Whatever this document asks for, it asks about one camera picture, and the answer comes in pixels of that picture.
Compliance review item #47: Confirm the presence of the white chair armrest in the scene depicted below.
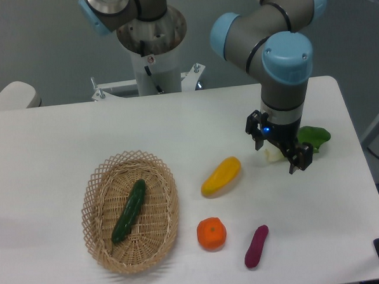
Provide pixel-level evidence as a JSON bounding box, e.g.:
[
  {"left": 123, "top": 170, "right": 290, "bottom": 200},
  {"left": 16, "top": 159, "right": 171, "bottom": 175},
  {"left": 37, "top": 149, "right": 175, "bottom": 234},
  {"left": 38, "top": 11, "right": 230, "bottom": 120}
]
[{"left": 0, "top": 81, "right": 42, "bottom": 112}]

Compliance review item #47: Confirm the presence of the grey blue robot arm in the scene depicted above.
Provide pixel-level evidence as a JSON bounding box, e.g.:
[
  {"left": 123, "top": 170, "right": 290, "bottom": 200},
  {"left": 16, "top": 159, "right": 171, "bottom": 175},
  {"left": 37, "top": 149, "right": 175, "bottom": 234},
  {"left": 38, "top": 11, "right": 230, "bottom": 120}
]
[{"left": 79, "top": 0, "right": 327, "bottom": 171}]

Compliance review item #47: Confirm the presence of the yellow mango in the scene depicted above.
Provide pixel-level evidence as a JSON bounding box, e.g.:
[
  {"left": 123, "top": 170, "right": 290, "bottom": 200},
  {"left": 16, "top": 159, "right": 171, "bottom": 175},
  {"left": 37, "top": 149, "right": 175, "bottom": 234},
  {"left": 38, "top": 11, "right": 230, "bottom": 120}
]
[{"left": 201, "top": 156, "right": 242, "bottom": 197}]

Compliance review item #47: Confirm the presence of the purple sweet potato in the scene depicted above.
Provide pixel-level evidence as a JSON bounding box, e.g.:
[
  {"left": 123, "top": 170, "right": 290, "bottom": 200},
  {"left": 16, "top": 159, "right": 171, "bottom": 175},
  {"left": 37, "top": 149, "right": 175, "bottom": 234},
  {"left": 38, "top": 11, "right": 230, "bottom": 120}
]
[{"left": 244, "top": 224, "right": 269, "bottom": 269}]

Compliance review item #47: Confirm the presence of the oval wicker basket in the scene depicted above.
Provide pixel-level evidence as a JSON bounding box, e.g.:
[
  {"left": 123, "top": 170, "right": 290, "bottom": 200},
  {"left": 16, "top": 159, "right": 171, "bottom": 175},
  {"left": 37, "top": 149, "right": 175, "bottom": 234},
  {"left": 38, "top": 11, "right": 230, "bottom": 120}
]
[{"left": 81, "top": 151, "right": 179, "bottom": 274}]

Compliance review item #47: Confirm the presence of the orange tangerine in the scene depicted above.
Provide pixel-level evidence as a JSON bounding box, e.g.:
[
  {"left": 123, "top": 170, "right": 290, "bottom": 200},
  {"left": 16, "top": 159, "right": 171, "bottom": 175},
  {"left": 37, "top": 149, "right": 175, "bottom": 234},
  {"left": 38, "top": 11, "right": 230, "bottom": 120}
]
[{"left": 197, "top": 217, "right": 227, "bottom": 251}]

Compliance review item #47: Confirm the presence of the green cucumber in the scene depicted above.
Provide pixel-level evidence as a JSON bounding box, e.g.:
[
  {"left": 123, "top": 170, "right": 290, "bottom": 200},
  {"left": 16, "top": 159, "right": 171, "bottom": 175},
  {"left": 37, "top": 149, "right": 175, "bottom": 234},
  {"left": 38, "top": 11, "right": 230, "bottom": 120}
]
[{"left": 111, "top": 179, "right": 147, "bottom": 245}]

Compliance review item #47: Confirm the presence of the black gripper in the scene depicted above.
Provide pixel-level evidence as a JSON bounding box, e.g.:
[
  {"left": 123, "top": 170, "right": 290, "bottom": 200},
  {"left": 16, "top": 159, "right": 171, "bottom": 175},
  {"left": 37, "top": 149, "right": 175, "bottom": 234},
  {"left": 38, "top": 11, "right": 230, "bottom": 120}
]
[{"left": 245, "top": 110, "right": 314, "bottom": 174}]

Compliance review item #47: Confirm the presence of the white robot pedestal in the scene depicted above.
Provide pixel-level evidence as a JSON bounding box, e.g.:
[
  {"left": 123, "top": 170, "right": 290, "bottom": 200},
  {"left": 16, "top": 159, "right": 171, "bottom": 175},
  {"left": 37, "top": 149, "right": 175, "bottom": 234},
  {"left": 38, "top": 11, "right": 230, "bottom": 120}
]
[{"left": 91, "top": 6, "right": 205, "bottom": 101}]

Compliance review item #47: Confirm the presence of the green leafy bok choy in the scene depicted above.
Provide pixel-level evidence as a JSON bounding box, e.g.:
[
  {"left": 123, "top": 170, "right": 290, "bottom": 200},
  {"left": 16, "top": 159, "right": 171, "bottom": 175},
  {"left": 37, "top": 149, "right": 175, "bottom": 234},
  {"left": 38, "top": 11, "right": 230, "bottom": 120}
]
[{"left": 263, "top": 126, "right": 331, "bottom": 163}]

